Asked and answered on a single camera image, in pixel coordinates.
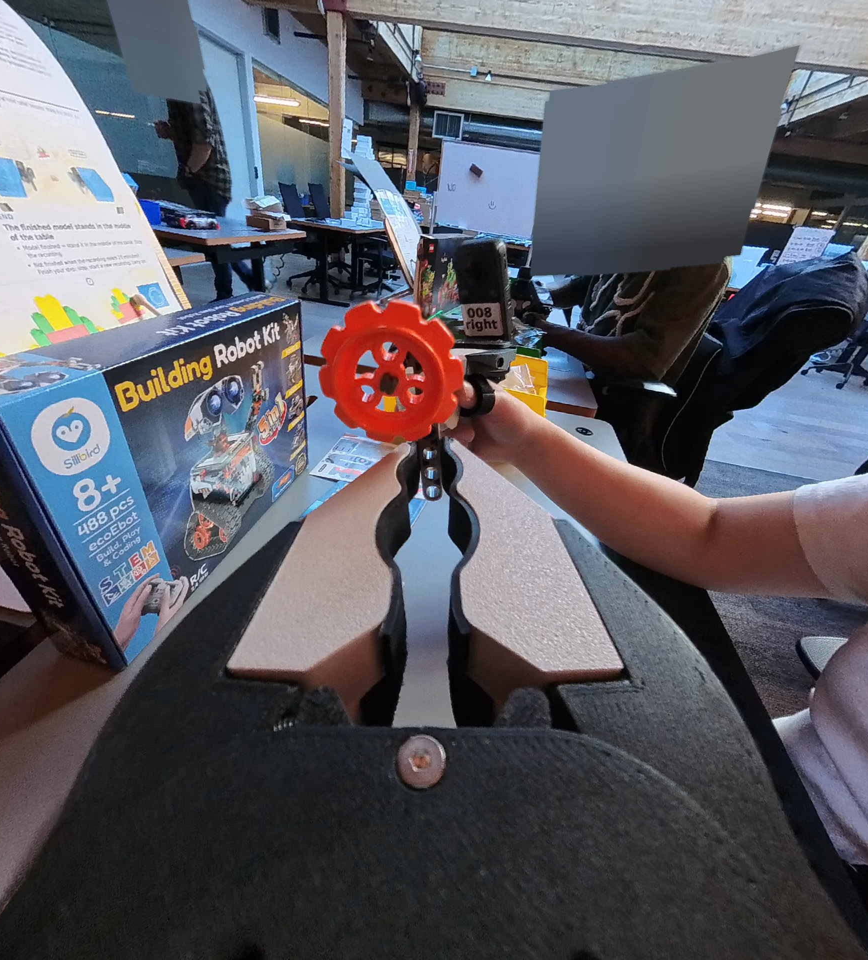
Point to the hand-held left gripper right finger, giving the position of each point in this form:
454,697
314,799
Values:
539,600

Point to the colourful toy box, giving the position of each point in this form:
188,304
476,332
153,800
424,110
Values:
438,277

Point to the wooden worktable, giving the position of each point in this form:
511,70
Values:
231,236

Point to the white leaflet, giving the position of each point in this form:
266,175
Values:
348,459

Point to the dark jacket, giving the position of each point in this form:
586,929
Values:
794,315

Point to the blue robot kit box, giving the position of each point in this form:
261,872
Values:
141,450

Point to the yellow storage bin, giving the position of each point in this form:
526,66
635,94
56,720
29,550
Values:
528,390

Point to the orange gear with grey beam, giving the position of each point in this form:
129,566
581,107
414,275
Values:
351,360

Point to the wooden post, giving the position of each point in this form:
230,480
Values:
336,112

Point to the whiteboard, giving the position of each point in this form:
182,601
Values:
479,187

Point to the person's right forearm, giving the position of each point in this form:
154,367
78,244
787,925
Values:
666,517

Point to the tilted white poster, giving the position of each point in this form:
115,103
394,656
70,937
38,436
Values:
396,217

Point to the red toy car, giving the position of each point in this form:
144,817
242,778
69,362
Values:
195,222

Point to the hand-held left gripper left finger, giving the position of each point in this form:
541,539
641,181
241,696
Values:
314,600

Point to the white instruction poster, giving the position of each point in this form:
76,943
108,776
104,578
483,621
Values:
29,150

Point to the person's right hand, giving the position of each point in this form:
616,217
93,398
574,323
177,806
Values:
505,431

